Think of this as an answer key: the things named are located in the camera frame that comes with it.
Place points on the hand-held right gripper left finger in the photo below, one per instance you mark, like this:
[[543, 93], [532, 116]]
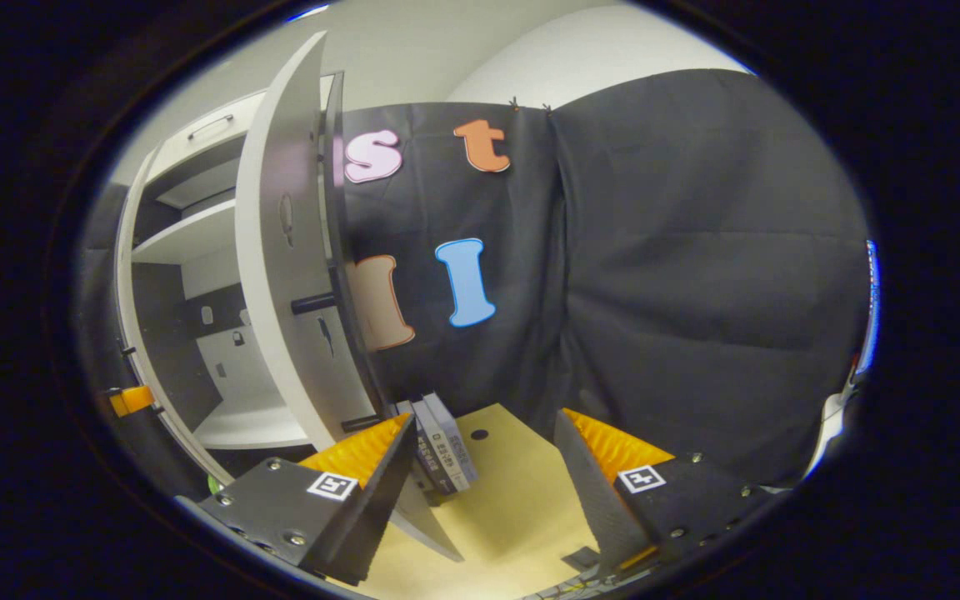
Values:
[[380, 508]]

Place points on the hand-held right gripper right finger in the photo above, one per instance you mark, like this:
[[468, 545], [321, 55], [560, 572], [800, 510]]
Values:
[[597, 508]]

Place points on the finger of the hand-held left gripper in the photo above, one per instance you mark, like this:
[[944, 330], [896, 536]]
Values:
[[132, 401]]

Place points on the white double-door shoe cabinet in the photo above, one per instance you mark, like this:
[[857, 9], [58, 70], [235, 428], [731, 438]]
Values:
[[167, 333]]

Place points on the white cabinet shelf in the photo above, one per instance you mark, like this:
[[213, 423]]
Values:
[[188, 233], [255, 429]]

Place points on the white cabinet drawer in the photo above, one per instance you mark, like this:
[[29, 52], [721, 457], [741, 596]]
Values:
[[197, 146]]

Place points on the dark grey book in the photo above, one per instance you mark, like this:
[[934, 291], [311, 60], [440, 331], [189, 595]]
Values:
[[426, 487]]

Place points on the black backdrop cloth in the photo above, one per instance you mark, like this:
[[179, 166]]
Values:
[[680, 250]]

